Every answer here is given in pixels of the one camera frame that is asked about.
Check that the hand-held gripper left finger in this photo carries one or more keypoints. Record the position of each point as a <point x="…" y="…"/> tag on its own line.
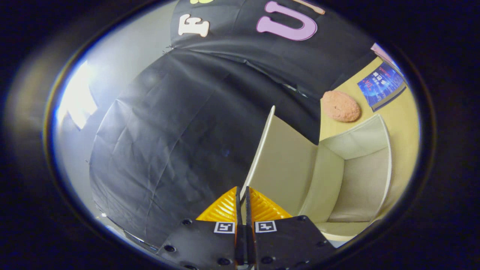
<point x="210" y="243"/>

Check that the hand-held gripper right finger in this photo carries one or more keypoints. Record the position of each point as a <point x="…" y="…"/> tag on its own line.
<point x="285" y="243"/>

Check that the beige cardboard storage box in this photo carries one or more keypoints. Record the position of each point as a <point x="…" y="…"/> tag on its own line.
<point x="285" y="168"/>

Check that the orange fuzzy ball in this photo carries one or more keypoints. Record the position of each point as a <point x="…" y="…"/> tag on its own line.
<point x="340" y="106"/>

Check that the blue cover book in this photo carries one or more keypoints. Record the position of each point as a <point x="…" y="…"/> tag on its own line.
<point x="380" y="86"/>

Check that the pink cover book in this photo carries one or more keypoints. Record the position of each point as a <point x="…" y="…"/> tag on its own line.
<point x="382" y="53"/>

